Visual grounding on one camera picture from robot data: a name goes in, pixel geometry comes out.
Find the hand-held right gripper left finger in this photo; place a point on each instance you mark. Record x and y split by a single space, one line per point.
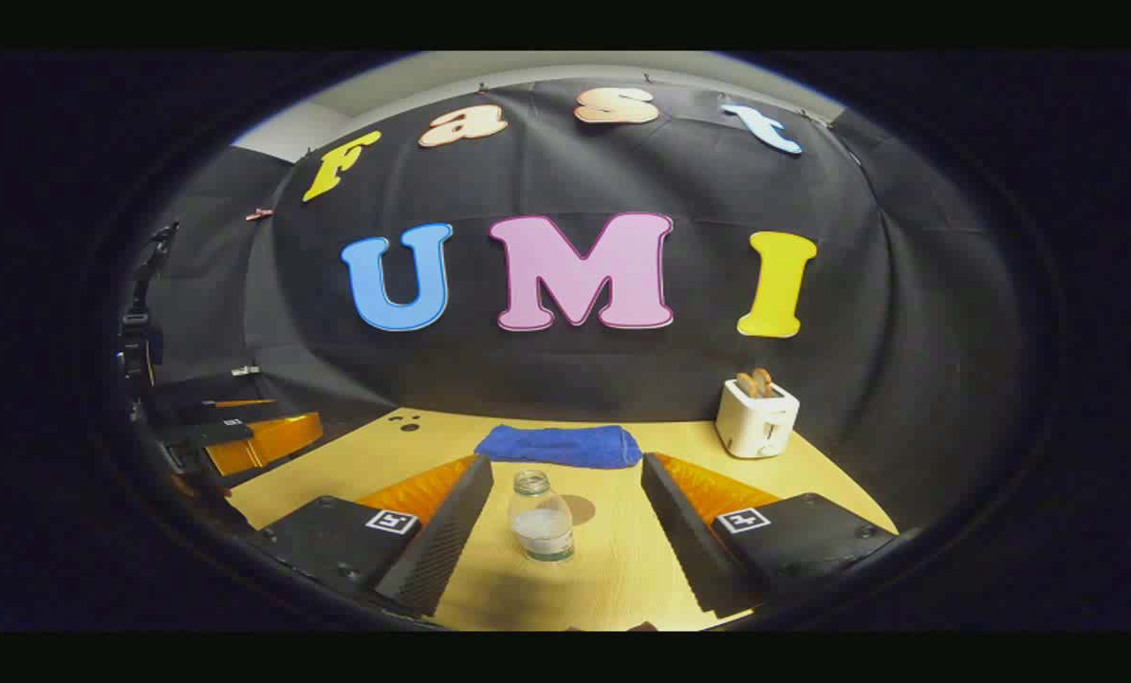
447 536

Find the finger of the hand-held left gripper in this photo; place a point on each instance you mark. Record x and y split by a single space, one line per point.
195 394
205 433

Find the white toaster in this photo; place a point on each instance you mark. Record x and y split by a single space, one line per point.
753 427

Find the clear plastic water bottle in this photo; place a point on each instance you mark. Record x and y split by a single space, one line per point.
541 531

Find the toast slice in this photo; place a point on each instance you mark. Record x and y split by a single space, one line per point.
764 379
745 385

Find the blue towel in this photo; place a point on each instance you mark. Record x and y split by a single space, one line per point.
558 446

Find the round brown coaster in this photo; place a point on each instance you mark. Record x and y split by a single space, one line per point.
583 510

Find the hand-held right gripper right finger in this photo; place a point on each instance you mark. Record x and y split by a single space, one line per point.
684 531

